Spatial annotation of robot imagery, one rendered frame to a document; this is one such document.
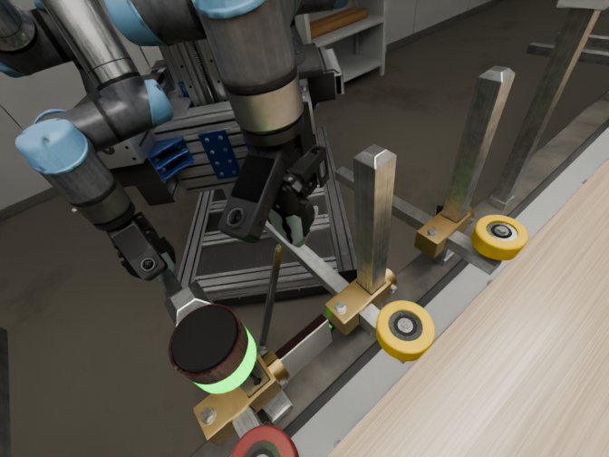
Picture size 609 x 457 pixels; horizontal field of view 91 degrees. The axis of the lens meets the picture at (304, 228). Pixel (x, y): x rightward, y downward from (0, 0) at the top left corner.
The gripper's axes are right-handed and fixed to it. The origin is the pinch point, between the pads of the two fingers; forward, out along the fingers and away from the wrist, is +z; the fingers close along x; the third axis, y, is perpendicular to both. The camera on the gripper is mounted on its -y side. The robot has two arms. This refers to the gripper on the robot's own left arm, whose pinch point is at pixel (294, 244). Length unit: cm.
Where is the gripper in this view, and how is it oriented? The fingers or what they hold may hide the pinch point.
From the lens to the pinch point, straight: 46.9
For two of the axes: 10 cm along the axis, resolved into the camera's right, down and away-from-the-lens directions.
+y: 5.1, -6.9, 5.1
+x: -8.4, -3.0, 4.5
